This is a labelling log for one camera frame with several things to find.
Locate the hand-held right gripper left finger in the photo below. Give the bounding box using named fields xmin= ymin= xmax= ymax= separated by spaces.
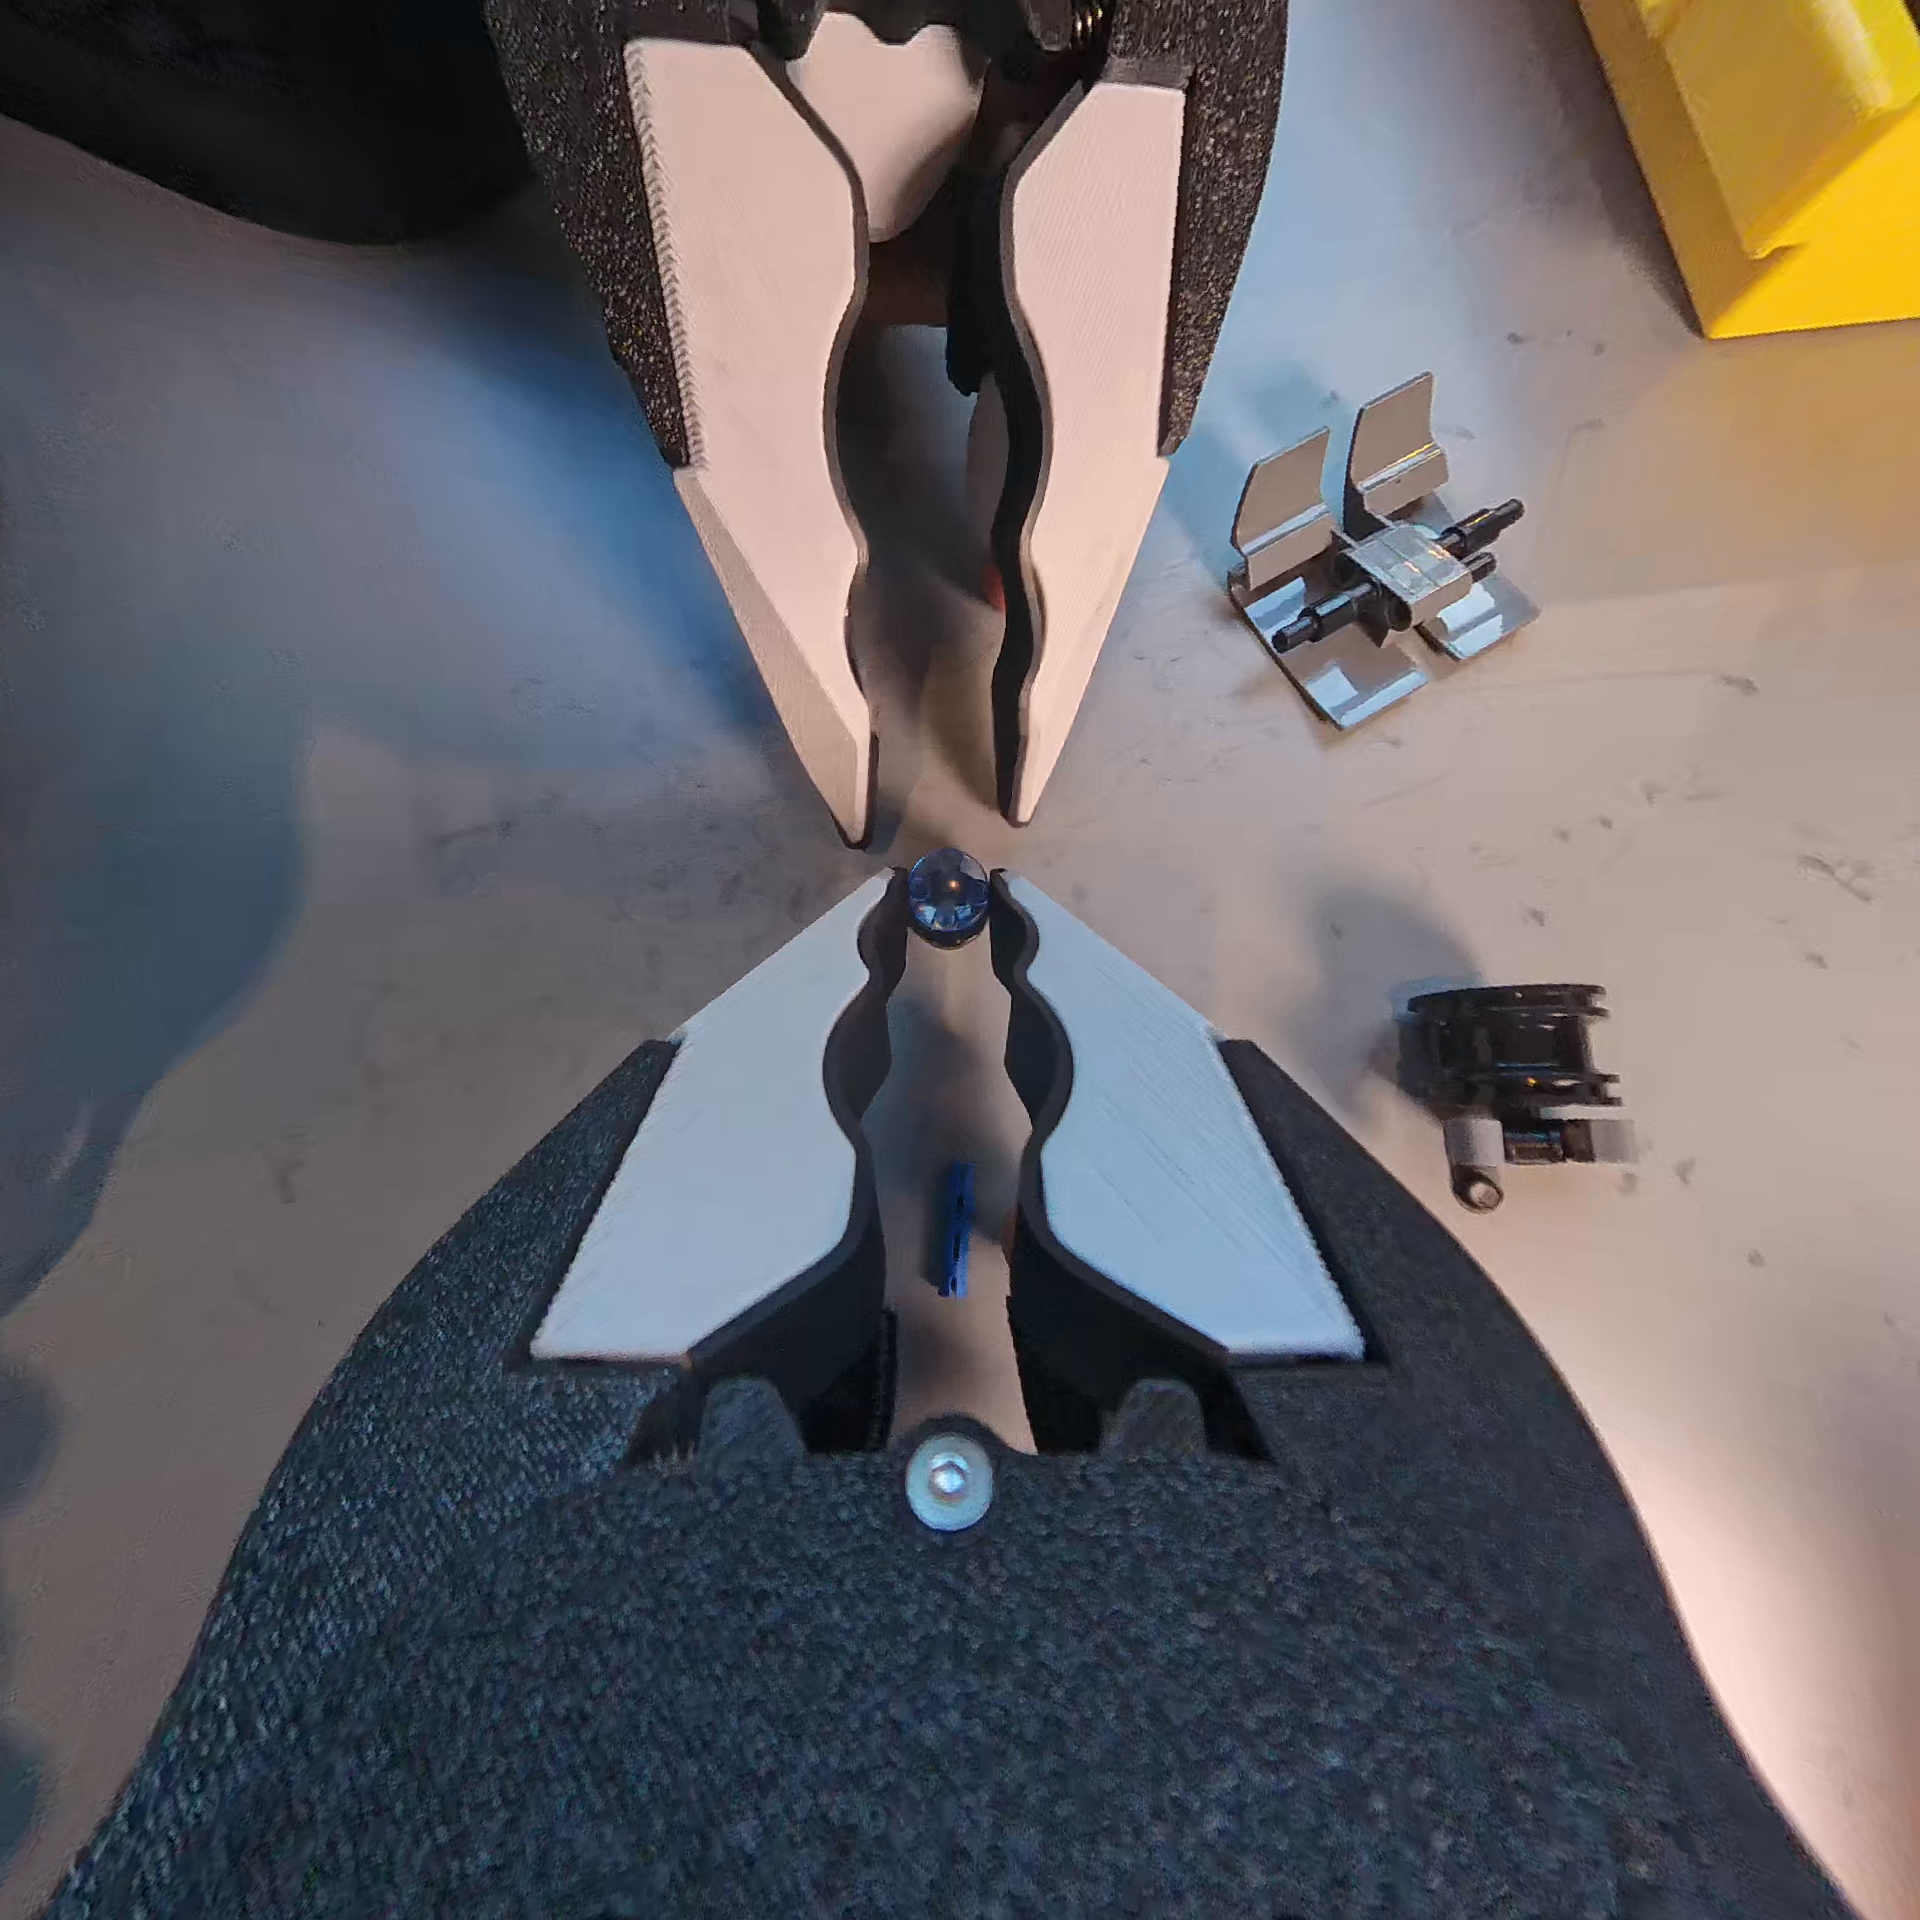
xmin=529 ymin=873 xmax=912 ymax=1455

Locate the grey panel brick assembly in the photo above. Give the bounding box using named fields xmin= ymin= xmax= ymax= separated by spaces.
xmin=1226 ymin=372 xmax=1544 ymax=732

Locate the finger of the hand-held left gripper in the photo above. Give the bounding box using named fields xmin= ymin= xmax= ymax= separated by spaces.
xmin=947 ymin=77 xmax=1199 ymax=831
xmin=618 ymin=37 xmax=884 ymax=848

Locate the small grey connector assembly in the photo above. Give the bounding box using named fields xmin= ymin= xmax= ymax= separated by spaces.
xmin=1442 ymin=1103 xmax=1640 ymax=1213

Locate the yellow plastic bin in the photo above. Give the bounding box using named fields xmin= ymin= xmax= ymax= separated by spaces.
xmin=1576 ymin=0 xmax=1920 ymax=337

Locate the clear blue round stud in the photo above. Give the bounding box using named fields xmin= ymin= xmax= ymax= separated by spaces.
xmin=903 ymin=847 xmax=989 ymax=933

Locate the person's left forearm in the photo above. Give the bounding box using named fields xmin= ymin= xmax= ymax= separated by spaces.
xmin=0 ymin=0 xmax=529 ymax=243

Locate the black toy wheel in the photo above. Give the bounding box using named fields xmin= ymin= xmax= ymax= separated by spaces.
xmin=1399 ymin=980 xmax=1629 ymax=1117

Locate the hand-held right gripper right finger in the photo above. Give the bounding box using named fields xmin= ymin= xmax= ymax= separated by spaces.
xmin=989 ymin=873 xmax=1369 ymax=1455

